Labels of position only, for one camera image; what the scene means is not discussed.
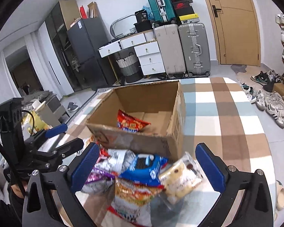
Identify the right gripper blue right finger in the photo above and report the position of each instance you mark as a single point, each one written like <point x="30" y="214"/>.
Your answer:
<point x="213" y="167"/>

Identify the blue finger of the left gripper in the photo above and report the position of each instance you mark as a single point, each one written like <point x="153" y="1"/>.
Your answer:
<point x="64" y="150"/>
<point x="50" y="133"/>

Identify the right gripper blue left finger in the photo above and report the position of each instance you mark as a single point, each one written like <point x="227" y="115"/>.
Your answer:
<point x="82" y="165"/>

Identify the purple snack bag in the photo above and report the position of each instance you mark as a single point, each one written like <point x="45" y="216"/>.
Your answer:
<point x="98" y="182"/>

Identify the silver grey snack bag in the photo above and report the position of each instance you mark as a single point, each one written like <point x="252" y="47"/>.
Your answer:
<point x="117" y="162"/>

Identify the clear bag of bread buns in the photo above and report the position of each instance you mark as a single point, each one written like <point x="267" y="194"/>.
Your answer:
<point x="180" y="179"/>

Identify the red orange chips bag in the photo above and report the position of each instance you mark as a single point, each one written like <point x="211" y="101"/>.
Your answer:
<point x="129" y="123"/>

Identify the blue Oreo cookie bag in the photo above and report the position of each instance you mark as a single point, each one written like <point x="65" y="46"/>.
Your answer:
<point x="145" y="169"/>

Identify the white noodle snack bag front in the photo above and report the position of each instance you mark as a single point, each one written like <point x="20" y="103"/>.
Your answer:
<point x="132" y="201"/>

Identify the person's left hand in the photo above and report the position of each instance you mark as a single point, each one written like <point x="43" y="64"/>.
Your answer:
<point x="17" y="190"/>

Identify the yellow snack bag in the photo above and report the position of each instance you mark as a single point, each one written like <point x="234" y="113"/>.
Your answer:
<point x="31" y="123"/>

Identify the grey slippers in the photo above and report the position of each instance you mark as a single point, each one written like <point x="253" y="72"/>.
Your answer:
<point x="72" y="107"/>

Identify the brown cardboard SF Express box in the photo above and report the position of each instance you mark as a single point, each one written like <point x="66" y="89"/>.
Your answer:
<point x="160" y="104"/>

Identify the woven laundry basket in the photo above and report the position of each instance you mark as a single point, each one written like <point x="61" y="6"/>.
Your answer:
<point x="130" y="68"/>

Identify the shoes on floor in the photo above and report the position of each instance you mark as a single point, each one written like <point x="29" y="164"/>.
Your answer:
<point x="266" y="99"/>

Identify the black refrigerator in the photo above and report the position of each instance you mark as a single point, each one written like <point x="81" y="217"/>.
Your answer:
<point x="86" y="37"/>

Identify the small cardboard box on floor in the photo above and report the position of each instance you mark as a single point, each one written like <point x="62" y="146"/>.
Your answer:
<point x="282" y="92"/>

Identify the grey door mat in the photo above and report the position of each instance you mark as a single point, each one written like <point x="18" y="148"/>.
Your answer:
<point x="239" y="68"/>

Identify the dark glass cabinet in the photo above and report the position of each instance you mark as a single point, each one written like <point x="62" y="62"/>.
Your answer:
<point x="57" y="31"/>

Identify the white drawer desk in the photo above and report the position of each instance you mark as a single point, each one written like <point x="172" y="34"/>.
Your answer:
<point x="146" y="49"/>

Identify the black storage box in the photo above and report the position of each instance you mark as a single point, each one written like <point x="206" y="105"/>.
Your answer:
<point x="143" y="23"/>

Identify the beige suitcase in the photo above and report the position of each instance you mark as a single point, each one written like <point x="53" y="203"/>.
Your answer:
<point x="170" y="47"/>

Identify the silver grey suitcase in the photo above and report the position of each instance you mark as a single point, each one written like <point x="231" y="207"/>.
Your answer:
<point x="195" y="48"/>

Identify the teal suitcase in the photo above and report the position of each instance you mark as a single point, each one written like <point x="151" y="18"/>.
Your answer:
<point x="163" y="11"/>

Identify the wooden door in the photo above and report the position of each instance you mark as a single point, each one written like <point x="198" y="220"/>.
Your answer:
<point x="236" y="32"/>

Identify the stack of shoe boxes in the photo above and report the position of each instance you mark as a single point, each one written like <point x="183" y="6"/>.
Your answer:
<point x="184" y="12"/>

